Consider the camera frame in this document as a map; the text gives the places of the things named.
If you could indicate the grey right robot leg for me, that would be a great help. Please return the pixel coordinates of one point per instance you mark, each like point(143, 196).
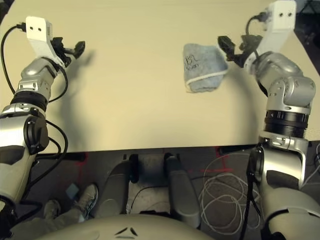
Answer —
point(182, 197)

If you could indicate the black equipment stand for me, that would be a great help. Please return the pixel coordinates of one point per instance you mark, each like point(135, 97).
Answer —
point(310, 35)

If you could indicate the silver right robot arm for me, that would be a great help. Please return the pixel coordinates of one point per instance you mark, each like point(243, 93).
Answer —
point(287, 82)

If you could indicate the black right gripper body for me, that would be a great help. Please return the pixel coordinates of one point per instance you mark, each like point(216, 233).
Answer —
point(250, 43)

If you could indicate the khaki trouser leg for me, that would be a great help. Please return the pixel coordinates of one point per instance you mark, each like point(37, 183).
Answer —
point(50, 225)

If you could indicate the grey left robot leg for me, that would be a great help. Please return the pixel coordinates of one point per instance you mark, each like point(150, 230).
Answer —
point(112, 190)

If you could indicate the blue terry rag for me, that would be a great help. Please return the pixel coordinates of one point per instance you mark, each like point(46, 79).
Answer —
point(205, 67)

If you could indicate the small blue floor block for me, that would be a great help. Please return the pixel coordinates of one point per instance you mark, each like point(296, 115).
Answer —
point(73, 191)

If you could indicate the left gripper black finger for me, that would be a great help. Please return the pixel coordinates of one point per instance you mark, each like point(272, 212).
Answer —
point(80, 48)

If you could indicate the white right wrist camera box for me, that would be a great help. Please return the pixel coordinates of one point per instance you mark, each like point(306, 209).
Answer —
point(282, 17)

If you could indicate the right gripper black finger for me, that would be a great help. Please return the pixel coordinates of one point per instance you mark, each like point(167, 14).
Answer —
point(227, 45)

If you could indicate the grey worn sneaker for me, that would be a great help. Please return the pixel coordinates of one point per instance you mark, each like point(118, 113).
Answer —
point(52, 210)

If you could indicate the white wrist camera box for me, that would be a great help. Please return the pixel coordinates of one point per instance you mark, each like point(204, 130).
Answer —
point(37, 32)
point(282, 17)

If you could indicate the beige robot torso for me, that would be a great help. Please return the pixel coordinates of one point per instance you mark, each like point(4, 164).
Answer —
point(130, 228)

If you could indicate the grey robot leg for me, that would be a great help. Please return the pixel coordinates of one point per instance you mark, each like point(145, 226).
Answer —
point(112, 190)
point(182, 197)

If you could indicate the white blue-striped sneaker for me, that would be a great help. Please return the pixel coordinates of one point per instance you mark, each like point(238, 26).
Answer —
point(88, 200)

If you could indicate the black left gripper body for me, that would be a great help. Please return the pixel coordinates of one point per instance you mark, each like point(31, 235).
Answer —
point(59, 48)

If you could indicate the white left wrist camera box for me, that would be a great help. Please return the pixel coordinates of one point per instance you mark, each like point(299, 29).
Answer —
point(37, 32)

